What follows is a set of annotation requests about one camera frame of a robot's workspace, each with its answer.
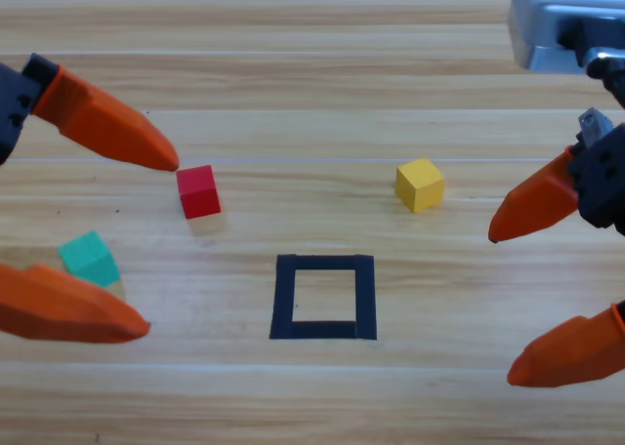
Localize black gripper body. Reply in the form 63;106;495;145
568;106;625;230
0;62;44;169

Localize yellow wooden cube block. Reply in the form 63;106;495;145
395;158;446;214

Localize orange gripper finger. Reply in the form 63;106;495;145
506;301;625;389
21;53;181;173
487;144;582;245
0;262;151;344

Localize red wooden cube block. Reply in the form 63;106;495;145
175;164;222;221

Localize black tape square outline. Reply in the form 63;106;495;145
269;253;379;342

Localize green wooden cube block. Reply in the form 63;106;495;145
57;230;121;288

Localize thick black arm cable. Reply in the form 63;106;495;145
556;18;625;110

